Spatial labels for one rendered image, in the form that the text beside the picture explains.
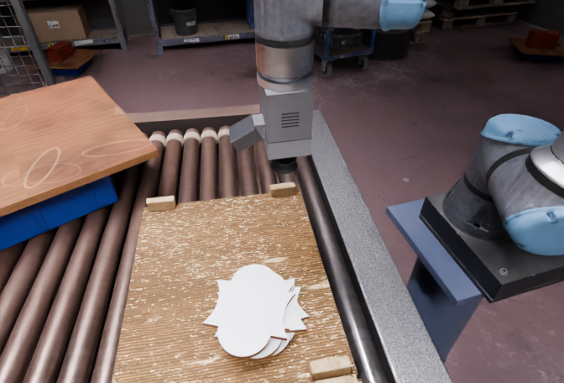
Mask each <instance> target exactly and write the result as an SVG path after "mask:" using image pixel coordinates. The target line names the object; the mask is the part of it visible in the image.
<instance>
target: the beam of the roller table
mask: <svg viewBox="0 0 564 383"><path fill-rule="evenodd" d="M311 137H312V139H311V155H307V157H308V160H309V162H310V164H311V169H312V171H313V174H314V176H315V178H316V183H317V185H318V188H319V190H320V193H321V197H322V200H323V202H324V204H325V207H326V211H327V213H328V216H329V218H330V221H331V224H332V227H333V230H334V233H335V235H336V238H337V242H338V244H339V247H340V250H341V251H342V256H343V259H344V261H345V264H346V266H347V270H348V273H349V275H350V277H351V280H352V284H353V287H354V289H355V292H356V294H357V297H358V301H359V303H360V306H361V308H362V311H363V315H364V317H365V320H366V323H367V325H368V329H369V332H370V334H371V337H372V340H373V343H374V346H375V348H376V351H377V353H378V356H379V360H380V363H381V365H382V367H383V370H384V374H385V377H386V379H387V381H388V383H453V382H452V379H451V377H450V375H449V373H448V371H447V368H446V366H445V365H444V363H443V361H442V359H441V356H440V355H439V353H438V351H437V349H436V346H435V345H434V343H433V341H432V338H431V336H430V334H429V332H428V330H427V328H426V326H425V324H424V322H423V320H422V318H421V316H420V314H419V312H418V310H417V308H416V306H415V303H414V301H413V299H412V297H411V295H410V293H409V291H408V289H407V287H406V285H405V283H404V281H403V279H402V277H401V275H400V273H399V271H398V268H397V266H396V264H395V262H394V260H393V258H392V256H391V254H390V252H389V250H388V248H387V246H386V244H385V242H384V240H383V238H382V236H381V233H380V232H379V229H378V227H377V225H376V223H375V221H374V220H373V217H372V215H371V213H370V211H369V210H368V207H367V205H366V203H365V201H364V200H363V196H362V194H361V192H360V191H359V189H358V186H357V184H356V182H355V180H354V179H353V176H352V174H351V172H350V170H349V169H348V167H347V163H346V161H345V160H344V158H343V156H342V153H341V151H340V150H339V148H338V146H337V143H336V141H335V139H334V138H333V136H332V133H331V131H330V129H329V127H328V125H327V123H326V120H325V119H324V117H323V115H322V113H321V110H313V119H312V133H311Z"/></svg>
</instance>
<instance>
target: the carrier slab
mask: <svg viewBox="0 0 564 383"><path fill-rule="evenodd" d="M247 265H264V266H266V267H268V268H270V269H271V270H272V271H273V272H274V273H276V274H278V275H280V276H281V277H282V278H283V279H284V281H287V280H290V279H294V278H295V285H294V287H299V286H301V291H300V294H299V296H298V299H297V302H298V304H299V306H300V307H301V309H302V310H303V311H304V312H305V313H306V314H307V315H309V316H310V317H309V318H308V319H306V320H302V322H303V323H304V325H305V327H306V328H307V332H296V333H295V336H294V337H293V339H292V341H291V343H290V344H289V345H288V346H287V348H286V349H285V350H284V351H283V352H282V353H281V354H279V355H277V356H275V357H273V358H270V359H262V360H249V359H237V358H234V357H232V356H230V355H229V354H227V353H226V352H225V351H224V350H223V349H222V347H221V345H220V343H219V340H218V338H217V339H215V338H214V336H215V335H216V333H217V330H218V328H213V327H208V326H203V322H204V321H205V320H206V319H207V318H208V317H209V316H210V315H211V314H212V313H213V311H214V310H215V308H216V305H217V301H218V297H219V296H218V295H217V293H218V292H220V291H219V287H218V284H217V280H222V281H231V280H232V277H233V276H234V274H235V273H236V272H237V271H238V270H240V269H241V268H243V267H244V266H247ZM344 355H347V356H348V357H349V359H350V362H351V365H352V367H351V369H350V371H351V373H350V374H355V375H356V377H357V376H358V372H357V369H356V366H355V364H354V361H353V356H352V353H351V350H350V348H349V345H348V342H347V337H346V334H345V332H344V329H343V326H342V322H341V319H340V316H339V313H338V310H337V306H336V303H335V301H334V297H333V295H332V290H331V287H330V285H329V282H328V279H327V276H326V272H325V269H324V266H323V264H322V260H321V256H320V253H319V250H318V248H317V245H316V240H315V237H314V234H313V232H312V229H311V225H310V221H309V218H308V216H307V213H306V209H305V206H304V203H303V200H302V197H301V194H300V190H296V193H295V195H291V196H284V197H271V196H270V194H269V193H265V194H258V195H251V196H243V197H229V198H222V199H214V200H207V201H199V202H186V203H178V204H176V206H175V208H173V209H168V210H158V211H149V209H148V208H147V207H145V208H144V212H143V217H142V222H141V226H140V231H139V236H138V244H137V248H136V253H135V258H134V262H133V271H132V275H131V281H130V285H129V289H128V298H127V302H126V307H125V312H124V316H123V325H122V329H121V334H120V339H119V344H118V348H117V357H116V361H115V365H114V371H113V375H112V383H316V381H317V380H314V381H311V379H310V374H309V370H308V368H309V363H310V362H311V361H315V360H319V359H332V358H336V357H339V356H344ZM350 374H349V375H350Z"/></svg>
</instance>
